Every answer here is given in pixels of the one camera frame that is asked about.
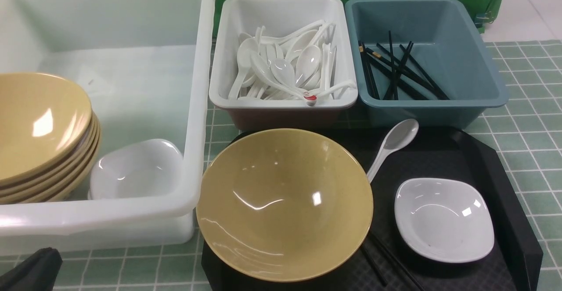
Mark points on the yellow noodle bowl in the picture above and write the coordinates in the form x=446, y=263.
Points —
x=285, y=205

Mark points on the white soup spoon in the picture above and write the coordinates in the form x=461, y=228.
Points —
x=399, y=136

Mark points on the black chopstick gold band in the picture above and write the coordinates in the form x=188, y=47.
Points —
x=392, y=258

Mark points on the white square dish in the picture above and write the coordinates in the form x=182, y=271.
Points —
x=444, y=220
x=148, y=168

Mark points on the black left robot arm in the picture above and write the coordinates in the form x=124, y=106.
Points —
x=36, y=273

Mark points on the white spoon red dot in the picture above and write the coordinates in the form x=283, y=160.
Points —
x=313, y=96

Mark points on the white spoon center of bin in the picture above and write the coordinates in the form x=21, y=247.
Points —
x=307, y=64

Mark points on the white spoon of bin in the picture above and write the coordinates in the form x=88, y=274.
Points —
x=243, y=61
x=307, y=64

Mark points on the white spoon left of bin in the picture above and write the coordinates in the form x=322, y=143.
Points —
x=243, y=61

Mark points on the black chopstick in bin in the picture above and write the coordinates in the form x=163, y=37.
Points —
x=395, y=76

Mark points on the white spoon bin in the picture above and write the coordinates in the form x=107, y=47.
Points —
x=280, y=18

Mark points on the black chopstick gold tip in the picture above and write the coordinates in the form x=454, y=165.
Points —
x=383, y=65

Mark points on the white square dish in tub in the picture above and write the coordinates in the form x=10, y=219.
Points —
x=148, y=168

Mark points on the large translucent white tub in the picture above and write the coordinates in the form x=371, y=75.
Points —
x=145, y=66

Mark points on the black serving tray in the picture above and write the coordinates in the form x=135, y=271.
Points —
x=442, y=152

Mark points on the blue-grey chopstick bin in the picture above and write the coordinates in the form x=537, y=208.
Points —
x=435, y=40

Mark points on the stack of yellow bowls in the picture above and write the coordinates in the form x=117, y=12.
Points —
x=49, y=137

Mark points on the green checked tablecloth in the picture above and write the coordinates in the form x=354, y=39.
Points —
x=526, y=133

